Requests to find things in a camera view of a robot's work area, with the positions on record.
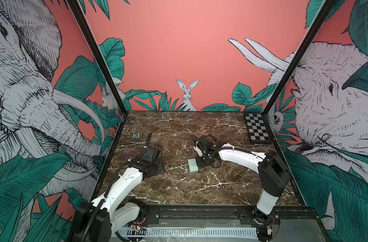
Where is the mint green box lid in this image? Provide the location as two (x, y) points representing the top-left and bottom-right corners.
(188, 158), (199, 173)

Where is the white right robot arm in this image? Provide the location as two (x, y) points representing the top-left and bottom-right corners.
(194, 136), (291, 216)

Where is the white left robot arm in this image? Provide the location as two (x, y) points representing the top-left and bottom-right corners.
(65, 147), (165, 242)

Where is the black white checkerboard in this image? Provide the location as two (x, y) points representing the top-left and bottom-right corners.
(243, 113), (272, 144)

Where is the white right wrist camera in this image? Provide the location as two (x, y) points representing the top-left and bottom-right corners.
(194, 145), (203, 157)

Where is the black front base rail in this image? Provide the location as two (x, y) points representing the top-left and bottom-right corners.
(144, 204), (319, 225)

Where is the white slotted cable duct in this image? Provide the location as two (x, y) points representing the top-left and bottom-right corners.
(118, 227), (258, 239)

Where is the black right corner post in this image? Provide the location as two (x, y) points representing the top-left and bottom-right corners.
(262, 0), (336, 116)

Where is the black corner post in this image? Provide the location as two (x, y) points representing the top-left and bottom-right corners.
(262, 0), (336, 116)
(66, 0), (128, 115)

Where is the black left corner post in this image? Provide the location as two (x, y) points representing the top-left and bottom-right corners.
(66, 0), (128, 115)

